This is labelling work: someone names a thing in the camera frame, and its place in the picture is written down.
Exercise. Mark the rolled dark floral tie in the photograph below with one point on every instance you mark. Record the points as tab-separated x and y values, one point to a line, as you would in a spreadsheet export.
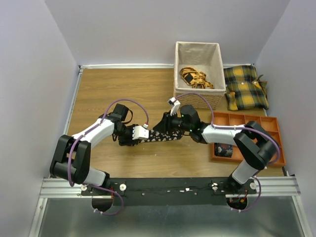
223	150

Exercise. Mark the aluminium frame rail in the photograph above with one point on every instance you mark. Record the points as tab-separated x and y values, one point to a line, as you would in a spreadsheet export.
284	186

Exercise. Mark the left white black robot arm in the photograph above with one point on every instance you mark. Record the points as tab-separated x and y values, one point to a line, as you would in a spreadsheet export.
71	159

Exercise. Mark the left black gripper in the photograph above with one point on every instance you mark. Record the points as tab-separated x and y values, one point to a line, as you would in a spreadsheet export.
128	141

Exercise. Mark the orange compartment tray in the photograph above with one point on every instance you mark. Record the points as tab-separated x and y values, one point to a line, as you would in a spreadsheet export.
270	124

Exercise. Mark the yellow plaid shirt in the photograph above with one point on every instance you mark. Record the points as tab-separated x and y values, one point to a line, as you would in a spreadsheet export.
244	88

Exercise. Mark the black floral tie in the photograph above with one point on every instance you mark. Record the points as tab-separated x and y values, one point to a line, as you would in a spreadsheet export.
155	136

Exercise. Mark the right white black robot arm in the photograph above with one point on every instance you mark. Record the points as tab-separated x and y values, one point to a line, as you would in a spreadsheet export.
254	143

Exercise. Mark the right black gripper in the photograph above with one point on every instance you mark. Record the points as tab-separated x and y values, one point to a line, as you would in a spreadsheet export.
164	124

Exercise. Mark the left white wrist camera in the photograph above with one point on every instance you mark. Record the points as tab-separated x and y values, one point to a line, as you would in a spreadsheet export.
140	132

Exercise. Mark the orange patterned tie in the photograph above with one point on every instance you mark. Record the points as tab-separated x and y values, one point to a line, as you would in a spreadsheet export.
195	78

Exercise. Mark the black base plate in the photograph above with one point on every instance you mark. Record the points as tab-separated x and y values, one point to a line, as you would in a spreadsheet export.
171	191

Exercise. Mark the wicker basket with liner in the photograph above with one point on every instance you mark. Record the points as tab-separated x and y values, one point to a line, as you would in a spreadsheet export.
205	57

